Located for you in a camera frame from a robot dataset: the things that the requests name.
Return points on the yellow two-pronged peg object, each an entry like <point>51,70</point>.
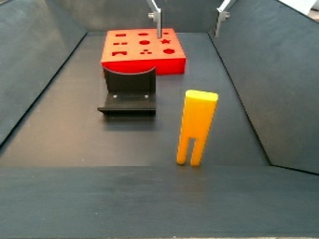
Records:
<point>200,109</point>

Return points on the red shape-hole board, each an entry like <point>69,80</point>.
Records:
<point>136,50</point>

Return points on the black curved holder stand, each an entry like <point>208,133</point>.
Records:
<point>132,92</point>

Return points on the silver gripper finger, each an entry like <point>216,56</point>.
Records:
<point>222,14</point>
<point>156,15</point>

